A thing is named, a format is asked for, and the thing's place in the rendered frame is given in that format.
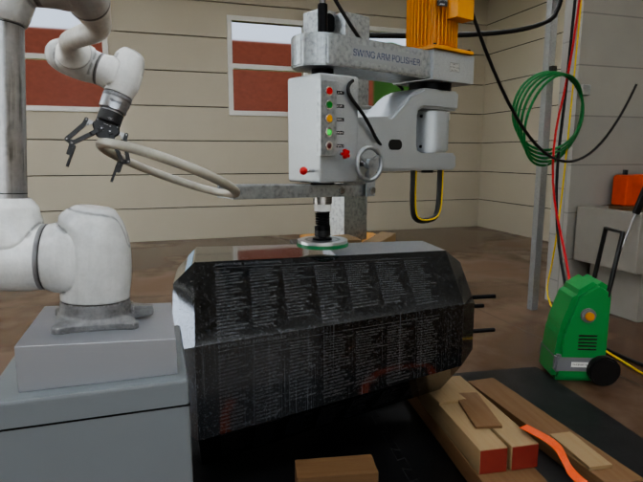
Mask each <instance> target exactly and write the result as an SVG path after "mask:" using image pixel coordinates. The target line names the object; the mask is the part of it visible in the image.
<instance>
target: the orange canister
mask: <svg viewBox="0 0 643 482"><path fill-rule="evenodd" d="M628 172H629V171H628V170H627V169H623V174H617V175H615V176H614V177H613V187H612V197H611V203H612V205H605V206H609V208H610V209H619V210H633V208H634V205H635V203H636V200H637V198H638V196H639V193H640V191H641V188H642V187H643V174H628Z"/></svg>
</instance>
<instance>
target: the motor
mask: <svg viewBox="0 0 643 482"><path fill-rule="evenodd" d="M474 6H475V0H407V29H406V46H407V47H413V48H417V49H423V50H431V49H436V50H440V51H446V52H451V53H456V54H461V55H473V54H474V52H471V50H467V51H466V50H461V49H458V48H457V34H458V23H461V24H462V23H466V22H470V21H473V20H474Z"/></svg>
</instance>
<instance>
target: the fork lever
mask: <svg viewBox="0 0 643 482"><path fill-rule="evenodd" d="M235 185H236V186H237V187H238V188H239V189H240V195H239V196H238V197H236V198H229V197H222V196H217V198H227V199H232V200H242V199H277V198H313V197H348V196H366V185H356V184H335V185H311V184H235ZM375 190H376V188H375V187H373V186H372V187H371V188H370V189H369V193H370V194H372V195H373V194H374V193H375Z"/></svg>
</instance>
